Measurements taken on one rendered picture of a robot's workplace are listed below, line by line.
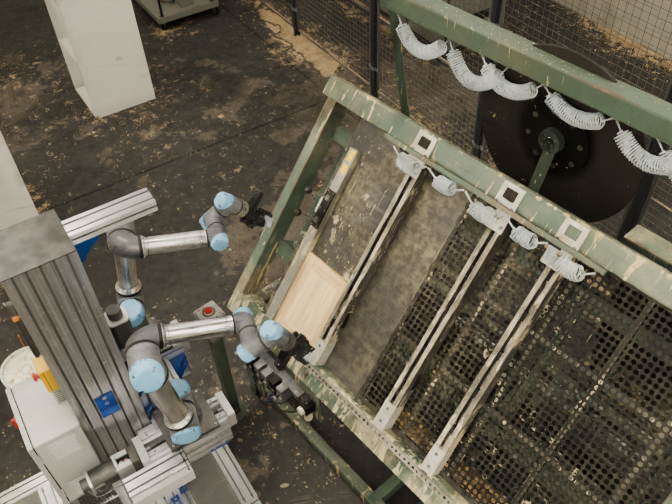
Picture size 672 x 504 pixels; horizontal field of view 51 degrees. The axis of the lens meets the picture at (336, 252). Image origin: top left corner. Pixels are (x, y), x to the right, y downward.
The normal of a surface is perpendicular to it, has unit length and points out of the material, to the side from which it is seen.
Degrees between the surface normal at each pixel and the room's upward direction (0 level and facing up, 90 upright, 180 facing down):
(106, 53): 90
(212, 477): 0
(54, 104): 0
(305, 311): 51
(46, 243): 0
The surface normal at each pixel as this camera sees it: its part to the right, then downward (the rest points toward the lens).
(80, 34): 0.55, 0.58
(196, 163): -0.04, -0.70
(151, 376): 0.31, 0.57
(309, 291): -0.61, -0.06
